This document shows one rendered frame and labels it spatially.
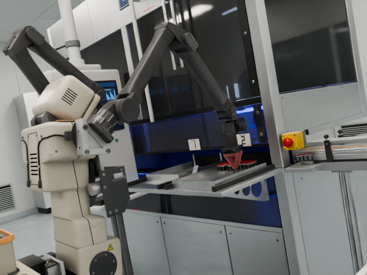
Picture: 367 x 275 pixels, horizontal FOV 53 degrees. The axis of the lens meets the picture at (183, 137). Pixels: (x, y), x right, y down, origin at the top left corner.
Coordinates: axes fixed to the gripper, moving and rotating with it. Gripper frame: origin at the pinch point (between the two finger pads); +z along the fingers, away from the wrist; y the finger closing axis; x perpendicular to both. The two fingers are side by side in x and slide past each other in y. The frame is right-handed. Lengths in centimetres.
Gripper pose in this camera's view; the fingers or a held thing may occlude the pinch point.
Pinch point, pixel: (235, 167)
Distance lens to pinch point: 163.7
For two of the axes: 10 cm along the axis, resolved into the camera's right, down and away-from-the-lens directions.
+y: 5.4, -1.5, 8.3
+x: -8.2, 1.2, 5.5
